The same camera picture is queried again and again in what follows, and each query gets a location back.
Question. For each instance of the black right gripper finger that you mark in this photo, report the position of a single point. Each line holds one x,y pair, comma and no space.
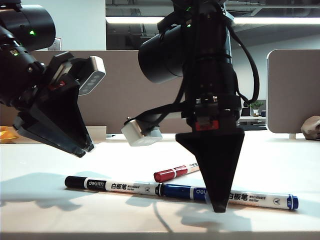
217,162

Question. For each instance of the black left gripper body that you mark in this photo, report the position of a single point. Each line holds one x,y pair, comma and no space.
62,72

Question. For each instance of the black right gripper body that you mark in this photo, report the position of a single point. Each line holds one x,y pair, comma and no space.
215,115

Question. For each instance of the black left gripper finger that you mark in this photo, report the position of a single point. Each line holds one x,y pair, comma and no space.
67,117
45,135

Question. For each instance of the blue whiteboard marker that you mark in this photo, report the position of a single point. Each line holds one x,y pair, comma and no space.
180,191

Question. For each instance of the red whiteboard marker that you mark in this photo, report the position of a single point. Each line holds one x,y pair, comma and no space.
165,175

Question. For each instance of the black whiteboard marker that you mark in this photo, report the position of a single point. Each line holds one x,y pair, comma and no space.
112,186

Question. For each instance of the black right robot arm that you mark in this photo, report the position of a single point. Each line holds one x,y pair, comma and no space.
212,62

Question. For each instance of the yellow crumpled cloth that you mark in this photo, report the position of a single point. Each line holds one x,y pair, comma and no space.
7,135

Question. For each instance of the white background desk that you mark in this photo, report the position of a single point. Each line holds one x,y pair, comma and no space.
252,120

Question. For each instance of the small potted green plant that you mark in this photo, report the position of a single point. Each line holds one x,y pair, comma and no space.
256,106

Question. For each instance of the wide brown desk divider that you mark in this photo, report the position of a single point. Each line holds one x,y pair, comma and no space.
125,100

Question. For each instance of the narrow brown desk divider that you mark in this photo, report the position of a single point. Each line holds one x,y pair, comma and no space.
292,87

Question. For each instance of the brown crumpled object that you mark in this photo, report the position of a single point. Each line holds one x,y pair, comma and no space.
311,128

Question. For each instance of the long ceiling light strip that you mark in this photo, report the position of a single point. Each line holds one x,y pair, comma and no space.
275,20

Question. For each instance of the metal wall plate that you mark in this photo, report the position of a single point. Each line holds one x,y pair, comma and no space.
58,45

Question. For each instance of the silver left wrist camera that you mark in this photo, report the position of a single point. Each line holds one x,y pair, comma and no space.
92,75

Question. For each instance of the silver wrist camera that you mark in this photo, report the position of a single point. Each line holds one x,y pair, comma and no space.
140,135
92,75

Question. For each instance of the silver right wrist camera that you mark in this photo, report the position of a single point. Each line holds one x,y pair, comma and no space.
140,135

